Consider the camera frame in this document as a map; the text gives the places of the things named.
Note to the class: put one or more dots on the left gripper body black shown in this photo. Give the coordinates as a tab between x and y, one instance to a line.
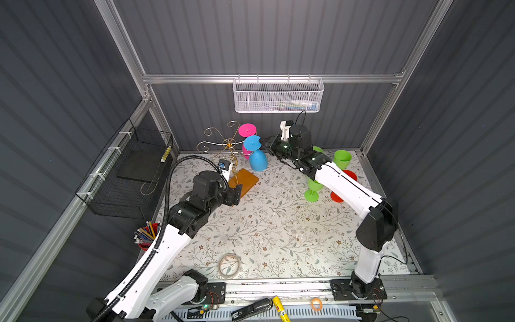
234	194

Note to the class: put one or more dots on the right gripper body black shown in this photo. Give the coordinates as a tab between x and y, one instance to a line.
271	145

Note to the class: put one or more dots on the green wine glass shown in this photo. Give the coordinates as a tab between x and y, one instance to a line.
312	194
342	159
318	149

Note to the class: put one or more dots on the blue wine glass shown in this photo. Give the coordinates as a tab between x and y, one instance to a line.
257	158

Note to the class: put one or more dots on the pink wine glass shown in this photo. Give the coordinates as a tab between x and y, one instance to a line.
246	130

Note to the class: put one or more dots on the gold wire wine glass rack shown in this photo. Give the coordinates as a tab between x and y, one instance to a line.
230	149

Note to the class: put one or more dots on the red wine glass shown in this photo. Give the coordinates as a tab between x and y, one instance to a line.
342	186

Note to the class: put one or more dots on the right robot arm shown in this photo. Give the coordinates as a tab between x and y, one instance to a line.
379	215

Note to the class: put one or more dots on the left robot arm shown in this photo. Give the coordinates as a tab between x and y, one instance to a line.
135	297

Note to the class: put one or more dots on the clear tape roll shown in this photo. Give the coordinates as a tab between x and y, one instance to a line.
229	266

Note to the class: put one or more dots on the red pencil cup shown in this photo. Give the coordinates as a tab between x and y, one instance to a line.
145	236

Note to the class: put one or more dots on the black stapler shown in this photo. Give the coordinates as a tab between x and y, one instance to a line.
256	308

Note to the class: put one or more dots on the white mesh wall basket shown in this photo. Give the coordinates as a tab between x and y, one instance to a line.
277	95

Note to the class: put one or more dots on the black wire wall basket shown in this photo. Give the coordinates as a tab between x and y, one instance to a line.
131	176

